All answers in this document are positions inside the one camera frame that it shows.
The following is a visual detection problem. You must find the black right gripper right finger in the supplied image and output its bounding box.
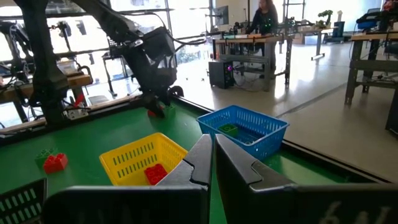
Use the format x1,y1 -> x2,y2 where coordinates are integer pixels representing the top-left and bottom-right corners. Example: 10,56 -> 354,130
215,134 -> 398,224

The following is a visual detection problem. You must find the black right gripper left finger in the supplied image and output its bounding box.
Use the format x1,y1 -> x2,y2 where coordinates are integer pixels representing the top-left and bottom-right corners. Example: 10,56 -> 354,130
42,134 -> 213,224

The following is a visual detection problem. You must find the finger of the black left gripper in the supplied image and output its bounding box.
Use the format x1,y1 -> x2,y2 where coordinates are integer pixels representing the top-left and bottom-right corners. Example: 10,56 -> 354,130
160,92 -> 172,107
144,94 -> 165,118

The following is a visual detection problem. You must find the small red block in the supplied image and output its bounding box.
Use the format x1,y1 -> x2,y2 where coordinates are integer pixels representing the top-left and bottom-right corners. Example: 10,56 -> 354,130
147,105 -> 165,118
42,152 -> 68,174

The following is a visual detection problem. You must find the long red block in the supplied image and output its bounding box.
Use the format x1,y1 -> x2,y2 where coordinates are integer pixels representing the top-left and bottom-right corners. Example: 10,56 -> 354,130
144,164 -> 169,186

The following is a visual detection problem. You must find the small green block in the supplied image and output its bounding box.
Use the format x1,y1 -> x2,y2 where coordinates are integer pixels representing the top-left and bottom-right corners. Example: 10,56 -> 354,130
34,148 -> 60,169
217,123 -> 239,138

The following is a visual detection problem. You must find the yellow plastic basket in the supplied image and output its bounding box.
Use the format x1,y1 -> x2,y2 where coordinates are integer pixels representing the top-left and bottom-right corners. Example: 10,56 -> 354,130
99,132 -> 189,187

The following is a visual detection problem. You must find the blue plastic basket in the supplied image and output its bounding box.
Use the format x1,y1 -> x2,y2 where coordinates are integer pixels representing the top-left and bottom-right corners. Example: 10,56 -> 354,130
196,105 -> 290,162

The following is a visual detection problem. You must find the black computer tower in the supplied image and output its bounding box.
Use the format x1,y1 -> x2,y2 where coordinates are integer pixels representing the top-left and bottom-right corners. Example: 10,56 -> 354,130
208,60 -> 236,90

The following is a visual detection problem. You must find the green table mat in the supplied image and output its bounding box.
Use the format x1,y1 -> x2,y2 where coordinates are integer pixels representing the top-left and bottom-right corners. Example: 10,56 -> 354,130
0,98 -> 352,224

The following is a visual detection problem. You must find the wooden top workbench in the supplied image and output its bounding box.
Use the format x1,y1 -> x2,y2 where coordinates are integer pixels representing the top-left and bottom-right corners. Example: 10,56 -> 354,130
344,30 -> 398,106
212,32 -> 295,93
0,73 -> 94,103

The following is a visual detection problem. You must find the black monitor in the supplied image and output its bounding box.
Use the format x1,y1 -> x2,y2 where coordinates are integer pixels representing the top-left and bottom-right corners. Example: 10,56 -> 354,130
213,5 -> 230,26

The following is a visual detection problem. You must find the black plastic basket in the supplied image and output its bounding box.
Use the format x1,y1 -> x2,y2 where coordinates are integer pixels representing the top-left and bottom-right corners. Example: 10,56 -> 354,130
0,177 -> 48,224

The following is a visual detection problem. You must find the person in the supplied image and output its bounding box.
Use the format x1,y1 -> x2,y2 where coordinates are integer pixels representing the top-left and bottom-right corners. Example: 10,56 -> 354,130
247,0 -> 280,72

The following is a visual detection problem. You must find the white far desk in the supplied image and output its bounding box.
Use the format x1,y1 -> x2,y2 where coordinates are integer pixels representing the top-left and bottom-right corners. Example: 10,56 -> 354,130
295,26 -> 338,62

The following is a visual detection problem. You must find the potted green plant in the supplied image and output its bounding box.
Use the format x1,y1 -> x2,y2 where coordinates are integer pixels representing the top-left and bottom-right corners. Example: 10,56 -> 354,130
315,9 -> 334,29

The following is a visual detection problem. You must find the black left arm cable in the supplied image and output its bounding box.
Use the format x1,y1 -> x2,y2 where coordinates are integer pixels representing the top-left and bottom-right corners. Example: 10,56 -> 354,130
167,85 -> 185,98

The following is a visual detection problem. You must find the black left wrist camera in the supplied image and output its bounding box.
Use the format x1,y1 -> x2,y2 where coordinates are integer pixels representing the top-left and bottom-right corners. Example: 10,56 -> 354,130
141,26 -> 177,62

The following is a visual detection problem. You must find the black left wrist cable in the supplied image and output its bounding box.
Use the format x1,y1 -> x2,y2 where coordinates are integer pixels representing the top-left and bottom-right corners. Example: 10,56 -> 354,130
161,29 -> 208,63

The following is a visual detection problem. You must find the red cable tag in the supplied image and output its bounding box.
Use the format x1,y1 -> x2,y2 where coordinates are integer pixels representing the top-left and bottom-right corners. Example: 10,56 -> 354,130
73,93 -> 85,108

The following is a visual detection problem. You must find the grey metal bracket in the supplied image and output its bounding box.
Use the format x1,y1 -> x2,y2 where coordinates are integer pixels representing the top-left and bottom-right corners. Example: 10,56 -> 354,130
65,108 -> 90,121

